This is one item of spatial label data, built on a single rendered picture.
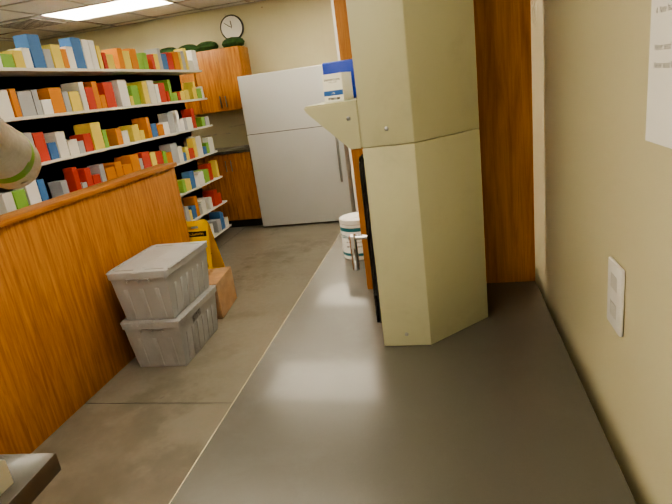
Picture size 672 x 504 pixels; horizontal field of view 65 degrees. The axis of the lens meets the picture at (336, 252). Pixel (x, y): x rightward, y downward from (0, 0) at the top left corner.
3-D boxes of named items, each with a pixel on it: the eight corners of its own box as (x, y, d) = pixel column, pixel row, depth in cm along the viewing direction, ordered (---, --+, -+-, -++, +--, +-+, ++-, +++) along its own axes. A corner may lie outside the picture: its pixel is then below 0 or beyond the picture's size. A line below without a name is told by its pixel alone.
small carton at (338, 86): (354, 98, 122) (350, 71, 120) (344, 100, 117) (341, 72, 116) (334, 101, 124) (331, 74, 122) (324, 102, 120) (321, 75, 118)
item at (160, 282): (218, 283, 373) (208, 239, 363) (178, 321, 317) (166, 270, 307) (164, 286, 382) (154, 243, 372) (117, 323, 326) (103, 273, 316)
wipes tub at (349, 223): (380, 247, 200) (376, 209, 196) (376, 259, 188) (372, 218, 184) (347, 250, 203) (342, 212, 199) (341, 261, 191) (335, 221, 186)
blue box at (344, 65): (371, 94, 137) (367, 58, 135) (366, 96, 128) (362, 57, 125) (334, 99, 139) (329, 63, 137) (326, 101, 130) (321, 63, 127)
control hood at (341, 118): (378, 132, 142) (375, 94, 139) (362, 148, 112) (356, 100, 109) (337, 137, 144) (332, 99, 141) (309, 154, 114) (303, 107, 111)
